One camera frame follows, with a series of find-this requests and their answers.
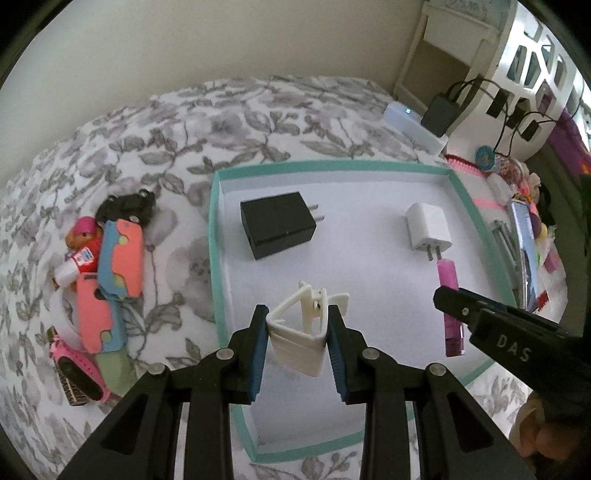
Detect black power adapter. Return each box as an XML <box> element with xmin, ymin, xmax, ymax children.
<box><xmin>240</xmin><ymin>192</ymin><xmax>325</xmax><ymax>260</ymax></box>

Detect pink wristband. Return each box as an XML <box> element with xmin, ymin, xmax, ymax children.
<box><xmin>53</xmin><ymin>336</ymin><xmax>111</xmax><ymax>403</ymax></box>

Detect white step stool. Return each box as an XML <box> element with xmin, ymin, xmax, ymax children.
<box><xmin>393</xmin><ymin>1</ymin><xmax>499</xmax><ymax>113</ymax></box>

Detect colourful small toys pile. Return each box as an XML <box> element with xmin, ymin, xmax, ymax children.
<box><xmin>496</xmin><ymin>158</ymin><xmax>567</xmax><ymax>278</ymax></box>

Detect teal shallow cardboard tray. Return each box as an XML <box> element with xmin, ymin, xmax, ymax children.
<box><xmin>208</xmin><ymin>160</ymin><xmax>515</xmax><ymax>463</ymax></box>

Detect black plugged charger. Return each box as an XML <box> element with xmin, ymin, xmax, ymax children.
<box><xmin>421</xmin><ymin>93</ymin><xmax>460</xmax><ymax>137</ymax></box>

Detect floral grey white blanket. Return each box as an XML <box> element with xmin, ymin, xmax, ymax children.
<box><xmin>0</xmin><ymin>75</ymin><xmax>551</xmax><ymax>480</ymax></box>

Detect white tape ring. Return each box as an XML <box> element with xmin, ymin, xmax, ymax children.
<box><xmin>49</xmin><ymin>287</ymin><xmax>84</xmax><ymax>342</ymax></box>

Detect smartphone on stand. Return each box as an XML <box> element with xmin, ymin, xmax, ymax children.
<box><xmin>508</xmin><ymin>199</ymin><xmax>539</xmax><ymax>312</ymax></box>

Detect grey metal phone stand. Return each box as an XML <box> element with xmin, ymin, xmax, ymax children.
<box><xmin>490</xmin><ymin>220</ymin><xmax>524</xmax><ymax>307</ymax></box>

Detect white hair claw clip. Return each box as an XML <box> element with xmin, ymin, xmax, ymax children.
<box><xmin>266</xmin><ymin>281</ymin><xmax>349</xmax><ymax>378</ymax></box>

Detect silver black patterned hair clip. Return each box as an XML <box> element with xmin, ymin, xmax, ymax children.
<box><xmin>46</xmin><ymin>326</ymin><xmax>89</xmax><ymax>407</ymax></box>

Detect red glue bottle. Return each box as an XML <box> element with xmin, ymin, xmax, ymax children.
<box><xmin>53</xmin><ymin>238</ymin><xmax>102</xmax><ymax>288</ymax></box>

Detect black charger cables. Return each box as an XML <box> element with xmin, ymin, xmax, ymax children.
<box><xmin>443</xmin><ymin>78</ymin><xmax>562</xmax><ymax>156</ymax></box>

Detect pink white crochet mat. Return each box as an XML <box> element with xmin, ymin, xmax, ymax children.
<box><xmin>445</xmin><ymin>154</ymin><xmax>568</xmax><ymax>322</ymax></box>

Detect white usb charger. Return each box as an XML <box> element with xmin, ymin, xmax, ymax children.
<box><xmin>406</xmin><ymin>202</ymin><xmax>452</xmax><ymax>261</ymax></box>

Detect teal lid bead jar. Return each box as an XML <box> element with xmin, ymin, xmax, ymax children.
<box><xmin>475</xmin><ymin>145</ymin><xmax>507</xmax><ymax>174</ymax></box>

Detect person right hand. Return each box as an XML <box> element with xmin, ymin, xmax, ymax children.
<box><xmin>509</xmin><ymin>393</ymin><xmax>586</xmax><ymax>461</ymax></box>

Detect black toy car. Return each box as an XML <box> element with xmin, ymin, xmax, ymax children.
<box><xmin>95</xmin><ymin>189</ymin><xmax>156</xmax><ymax>227</ymax></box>

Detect white power strip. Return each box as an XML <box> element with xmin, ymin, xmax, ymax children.
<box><xmin>383</xmin><ymin>101</ymin><xmax>449</xmax><ymax>155</ymax></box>

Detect white cutout shelf unit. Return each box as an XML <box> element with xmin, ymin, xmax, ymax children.
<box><xmin>447</xmin><ymin>1</ymin><xmax>590</xmax><ymax>161</ymax></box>

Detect coral blue toy knife green blade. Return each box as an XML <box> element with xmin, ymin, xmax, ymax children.
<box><xmin>76</xmin><ymin>273</ymin><xmax>136</xmax><ymax>397</ymax></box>

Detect magenta lighter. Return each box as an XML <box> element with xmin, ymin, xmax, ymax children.
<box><xmin>437</xmin><ymin>259</ymin><xmax>465</xmax><ymax>357</ymax></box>

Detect pink hat puppy figure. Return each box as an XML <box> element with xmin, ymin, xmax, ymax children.
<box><xmin>65</xmin><ymin>216</ymin><xmax>102</xmax><ymax>251</ymax></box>

